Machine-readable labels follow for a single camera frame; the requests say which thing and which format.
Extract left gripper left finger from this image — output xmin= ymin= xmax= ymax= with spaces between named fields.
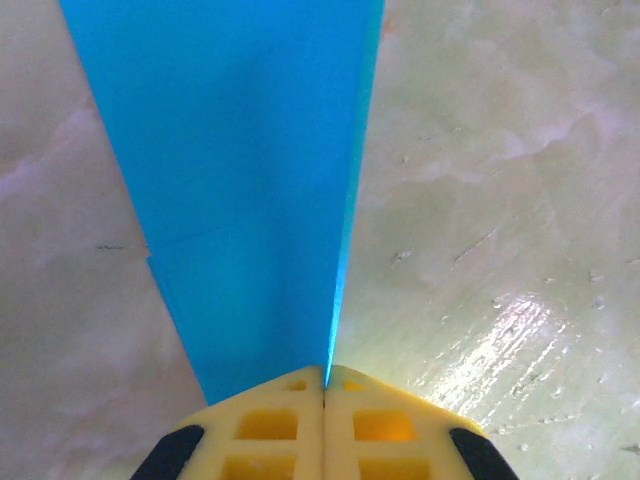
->
xmin=130 ymin=364 xmax=326 ymax=480

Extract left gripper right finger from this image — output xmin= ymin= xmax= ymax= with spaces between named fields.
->
xmin=324 ymin=364 xmax=516 ymax=480

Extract teal cloth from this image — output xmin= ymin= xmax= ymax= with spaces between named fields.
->
xmin=57 ymin=0 xmax=387 ymax=407

